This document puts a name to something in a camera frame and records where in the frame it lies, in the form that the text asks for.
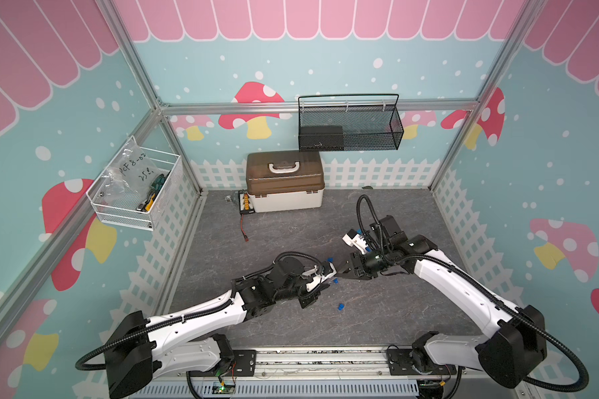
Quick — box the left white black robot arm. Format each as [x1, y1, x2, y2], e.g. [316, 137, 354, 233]
[75, 251, 336, 398]

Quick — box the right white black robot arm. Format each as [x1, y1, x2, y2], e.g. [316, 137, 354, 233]
[338, 195, 590, 393]

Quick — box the black yellow battery charger board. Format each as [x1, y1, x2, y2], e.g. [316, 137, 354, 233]
[238, 191, 256, 215]

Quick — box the brown lid storage toolbox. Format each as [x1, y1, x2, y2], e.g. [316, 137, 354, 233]
[246, 151, 325, 213]

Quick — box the black box in mesh basket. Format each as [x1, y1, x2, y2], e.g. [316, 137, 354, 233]
[298, 126, 344, 151]

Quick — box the green yellow tool in basket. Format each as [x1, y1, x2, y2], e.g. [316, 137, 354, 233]
[136, 174, 168, 213]

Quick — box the clear plastic labelled bag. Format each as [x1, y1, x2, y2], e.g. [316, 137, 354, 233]
[99, 139, 163, 204]

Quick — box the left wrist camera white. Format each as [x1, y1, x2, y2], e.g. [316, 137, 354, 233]
[302, 268, 330, 293]

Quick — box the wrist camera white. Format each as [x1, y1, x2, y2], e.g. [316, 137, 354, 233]
[302, 268, 330, 293]
[342, 229, 370, 254]

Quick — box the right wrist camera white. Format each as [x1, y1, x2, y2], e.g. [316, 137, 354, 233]
[342, 229, 370, 254]

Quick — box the black mesh wall basket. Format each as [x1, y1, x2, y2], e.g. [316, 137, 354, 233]
[297, 93, 404, 151]

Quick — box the white wire wall basket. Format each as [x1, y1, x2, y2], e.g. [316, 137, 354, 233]
[87, 138, 183, 231]

